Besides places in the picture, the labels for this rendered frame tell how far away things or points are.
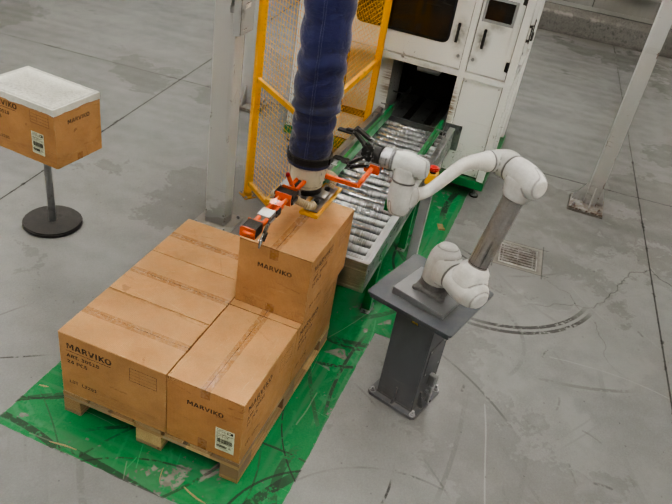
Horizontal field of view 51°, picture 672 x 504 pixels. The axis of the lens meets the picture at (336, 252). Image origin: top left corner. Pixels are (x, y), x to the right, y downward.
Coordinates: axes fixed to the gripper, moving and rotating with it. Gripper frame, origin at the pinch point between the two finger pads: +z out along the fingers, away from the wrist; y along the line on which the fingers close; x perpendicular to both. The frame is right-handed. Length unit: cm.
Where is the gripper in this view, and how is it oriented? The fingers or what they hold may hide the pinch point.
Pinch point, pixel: (338, 143)
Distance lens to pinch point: 310.1
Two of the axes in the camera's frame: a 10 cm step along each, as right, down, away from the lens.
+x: 3.6, -4.8, 8.0
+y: -1.4, 8.2, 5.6
